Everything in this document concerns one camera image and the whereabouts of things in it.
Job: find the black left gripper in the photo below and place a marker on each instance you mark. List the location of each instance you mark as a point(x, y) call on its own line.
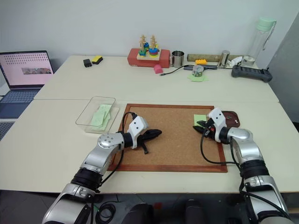
point(143, 138)

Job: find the green sticky note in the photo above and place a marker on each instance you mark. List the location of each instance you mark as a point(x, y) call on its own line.
point(198, 117)

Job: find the steel mug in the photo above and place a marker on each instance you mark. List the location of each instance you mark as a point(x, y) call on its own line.
point(178, 58)

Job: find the patterned tape roll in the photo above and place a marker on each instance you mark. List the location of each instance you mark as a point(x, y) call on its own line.
point(197, 71)

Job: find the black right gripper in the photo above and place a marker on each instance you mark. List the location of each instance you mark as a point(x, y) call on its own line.
point(210, 129)

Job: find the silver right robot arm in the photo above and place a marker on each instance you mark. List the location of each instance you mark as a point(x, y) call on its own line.
point(252, 156)

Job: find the pile of green notes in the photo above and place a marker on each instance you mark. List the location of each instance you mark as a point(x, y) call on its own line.
point(100, 116)

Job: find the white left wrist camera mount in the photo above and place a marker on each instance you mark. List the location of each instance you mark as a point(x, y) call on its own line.
point(137, 124)

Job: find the small black box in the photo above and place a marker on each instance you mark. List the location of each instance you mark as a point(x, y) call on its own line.
point(87, 63)

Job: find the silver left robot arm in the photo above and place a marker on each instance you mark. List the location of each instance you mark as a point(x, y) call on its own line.
point(102, 154)

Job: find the grey tape roll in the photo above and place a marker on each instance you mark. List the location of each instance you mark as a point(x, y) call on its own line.
point(248, 61)

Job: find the dark rounded shape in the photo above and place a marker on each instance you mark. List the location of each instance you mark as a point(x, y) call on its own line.
point(194, 212)
point(139, 214)

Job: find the brown tray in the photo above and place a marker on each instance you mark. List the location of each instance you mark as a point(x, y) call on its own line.
point(231, 122)

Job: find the open laptop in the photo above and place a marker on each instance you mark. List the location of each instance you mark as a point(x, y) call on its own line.
point(23, 77)

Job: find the grey usb hub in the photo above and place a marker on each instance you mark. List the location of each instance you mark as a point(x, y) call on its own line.
point(210, 67)

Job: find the clear plastic box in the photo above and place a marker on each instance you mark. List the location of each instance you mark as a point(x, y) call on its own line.
point(98, 114)

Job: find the grey cabinet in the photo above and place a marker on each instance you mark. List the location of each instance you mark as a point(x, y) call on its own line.
point(285, 77)

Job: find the grey perforated panel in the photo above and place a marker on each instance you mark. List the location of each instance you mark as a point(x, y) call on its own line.
point(5, 129)

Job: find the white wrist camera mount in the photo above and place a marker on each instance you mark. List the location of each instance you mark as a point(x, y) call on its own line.
point(137, 124)
point(218, 119)

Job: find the red cardboard box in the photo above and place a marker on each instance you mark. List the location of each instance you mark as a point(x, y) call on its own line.
point(149, 61)

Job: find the clear bottle with green lid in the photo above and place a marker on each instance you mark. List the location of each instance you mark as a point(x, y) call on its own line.
point(262, 39)

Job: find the yellow and black sponge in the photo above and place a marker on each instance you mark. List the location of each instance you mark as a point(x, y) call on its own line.
point(97, 59)

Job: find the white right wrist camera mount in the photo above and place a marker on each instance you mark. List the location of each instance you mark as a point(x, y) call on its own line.
point(218, 119)

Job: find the crumpled white paper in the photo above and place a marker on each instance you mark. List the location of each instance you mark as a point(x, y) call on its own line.
point(235, 61)

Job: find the dark grey handheld controller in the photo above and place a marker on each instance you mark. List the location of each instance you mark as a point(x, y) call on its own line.
point(252, 73)

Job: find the yellow toy brick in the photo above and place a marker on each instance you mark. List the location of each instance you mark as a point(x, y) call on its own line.
point(201, 61)

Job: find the cork board with brown frame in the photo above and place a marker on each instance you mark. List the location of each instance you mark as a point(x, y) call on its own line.
point(172, 149)

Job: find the steel cylinder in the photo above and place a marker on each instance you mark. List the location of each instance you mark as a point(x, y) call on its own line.
point(223, 58)

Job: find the pink block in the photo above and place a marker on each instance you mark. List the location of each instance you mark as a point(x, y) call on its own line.
point(158, 69)

